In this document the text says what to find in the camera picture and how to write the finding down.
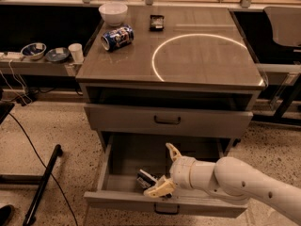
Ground blue chip bag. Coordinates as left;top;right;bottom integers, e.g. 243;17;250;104
136;169;172;199

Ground small black tray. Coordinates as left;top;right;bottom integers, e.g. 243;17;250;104
150;15;165;31

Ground grey drawer cabinet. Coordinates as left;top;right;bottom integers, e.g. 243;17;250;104
75;5;266;153

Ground open lower drawer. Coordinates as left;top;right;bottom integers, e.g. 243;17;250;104
85;133;246;218

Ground black shoe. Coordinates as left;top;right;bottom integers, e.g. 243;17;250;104
0;205;14;226

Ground blue soda can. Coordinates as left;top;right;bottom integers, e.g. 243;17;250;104
101;24;134;52

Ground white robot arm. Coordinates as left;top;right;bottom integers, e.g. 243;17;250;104
144;143;301;225

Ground closed upper drawer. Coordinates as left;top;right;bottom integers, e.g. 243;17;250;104
85;104;253;138

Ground black floor stand bar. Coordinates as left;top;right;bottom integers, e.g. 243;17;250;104
23;144;63;226

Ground white paper cup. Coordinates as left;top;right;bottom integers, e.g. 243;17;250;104
68;43;84;63

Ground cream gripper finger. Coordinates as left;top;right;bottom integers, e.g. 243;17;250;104
166;142;182;162
144;176;176;198

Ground white power strip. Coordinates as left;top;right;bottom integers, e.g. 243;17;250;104
0;52;23;60

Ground black cable on floor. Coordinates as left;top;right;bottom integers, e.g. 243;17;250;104
8;111;79;226

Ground small blue-white bowl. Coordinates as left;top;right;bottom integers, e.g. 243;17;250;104
21;42;46;60

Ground white bowl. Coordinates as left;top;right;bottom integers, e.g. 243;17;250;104
99;2;128;26

